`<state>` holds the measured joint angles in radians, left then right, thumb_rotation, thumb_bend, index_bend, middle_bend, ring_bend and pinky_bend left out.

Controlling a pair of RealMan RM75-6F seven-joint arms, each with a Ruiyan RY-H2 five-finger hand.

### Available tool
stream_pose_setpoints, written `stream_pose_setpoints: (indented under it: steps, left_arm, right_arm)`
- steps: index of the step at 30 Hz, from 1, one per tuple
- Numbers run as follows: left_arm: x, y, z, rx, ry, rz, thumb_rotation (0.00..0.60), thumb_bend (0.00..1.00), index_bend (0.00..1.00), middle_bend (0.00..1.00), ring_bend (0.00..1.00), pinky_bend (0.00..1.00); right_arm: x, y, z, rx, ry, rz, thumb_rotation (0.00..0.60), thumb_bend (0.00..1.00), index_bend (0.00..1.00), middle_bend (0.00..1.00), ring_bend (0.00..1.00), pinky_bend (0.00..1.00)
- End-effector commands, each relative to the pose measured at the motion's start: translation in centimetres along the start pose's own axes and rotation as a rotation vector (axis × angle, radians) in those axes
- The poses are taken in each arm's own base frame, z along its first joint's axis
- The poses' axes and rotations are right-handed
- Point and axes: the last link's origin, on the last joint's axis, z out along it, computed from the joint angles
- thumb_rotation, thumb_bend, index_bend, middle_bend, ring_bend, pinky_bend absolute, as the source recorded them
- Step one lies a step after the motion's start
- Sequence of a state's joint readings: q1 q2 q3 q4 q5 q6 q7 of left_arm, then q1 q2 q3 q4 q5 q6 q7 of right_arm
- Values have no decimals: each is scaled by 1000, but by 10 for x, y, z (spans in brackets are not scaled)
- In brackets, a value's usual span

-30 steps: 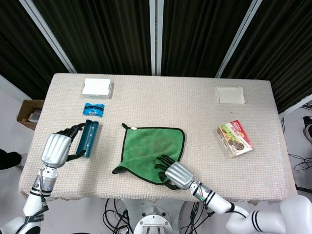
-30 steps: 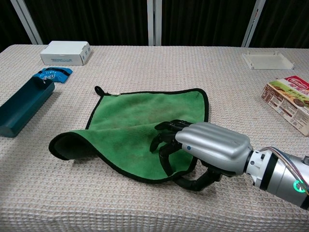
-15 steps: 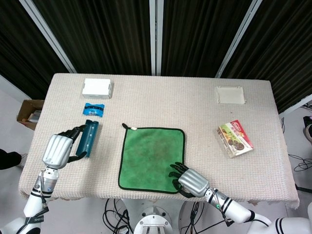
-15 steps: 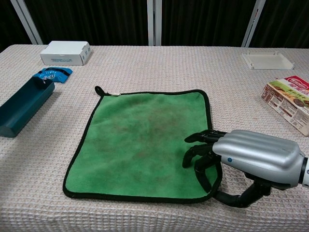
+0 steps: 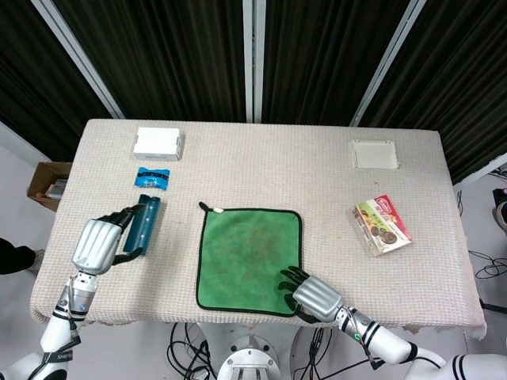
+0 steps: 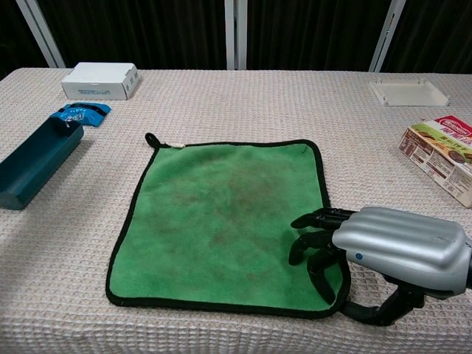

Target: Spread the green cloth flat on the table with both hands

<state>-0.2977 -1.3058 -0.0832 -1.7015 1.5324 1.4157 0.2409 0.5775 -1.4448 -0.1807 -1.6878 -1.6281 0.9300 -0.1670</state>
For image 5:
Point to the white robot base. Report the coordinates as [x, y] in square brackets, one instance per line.
[249, 356]

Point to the black pleated curtain panel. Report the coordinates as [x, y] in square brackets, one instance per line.
[158, 59]
[325, 59]
[467, 79]
[27, 79]

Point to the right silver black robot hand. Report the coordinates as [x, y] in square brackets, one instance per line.
[317, 297]

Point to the blue snack packet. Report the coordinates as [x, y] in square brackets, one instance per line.
[152, 178]

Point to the teal open tray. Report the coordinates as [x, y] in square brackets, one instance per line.
[146, 225]

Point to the white cardboard box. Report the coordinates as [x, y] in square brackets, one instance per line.
[156, 142]

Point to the green cloth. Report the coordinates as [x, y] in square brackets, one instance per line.
[245, 253]

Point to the cookie box with red logo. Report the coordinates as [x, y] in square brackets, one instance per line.
[382, 223]

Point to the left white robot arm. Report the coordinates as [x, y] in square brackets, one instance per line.
[59, 332]

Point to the brown cardboard carton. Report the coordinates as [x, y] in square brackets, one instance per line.
[43, 182]

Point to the beige waffle tablecloth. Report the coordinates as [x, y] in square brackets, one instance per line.
[336, 190]

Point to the white square plastic tray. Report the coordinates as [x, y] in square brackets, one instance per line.
[374, 154]

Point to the dark clothed person leg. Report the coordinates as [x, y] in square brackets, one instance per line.
[14, 257]

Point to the black device on floor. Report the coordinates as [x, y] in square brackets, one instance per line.
[501, 210]

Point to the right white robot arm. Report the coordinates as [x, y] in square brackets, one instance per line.
[392, 344]

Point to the aluminium frame post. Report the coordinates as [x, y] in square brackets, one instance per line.
[386, 59]
[253, 59]
[481, 171]
[79, 59]

